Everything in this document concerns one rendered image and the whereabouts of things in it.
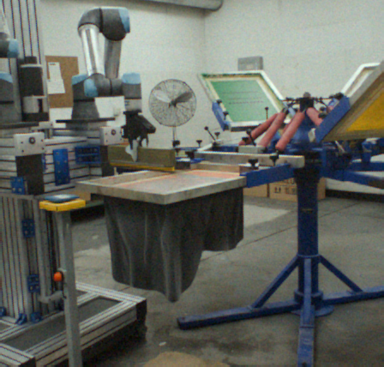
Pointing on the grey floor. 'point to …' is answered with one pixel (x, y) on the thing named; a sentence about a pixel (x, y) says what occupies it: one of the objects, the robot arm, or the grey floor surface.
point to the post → (68, 274)
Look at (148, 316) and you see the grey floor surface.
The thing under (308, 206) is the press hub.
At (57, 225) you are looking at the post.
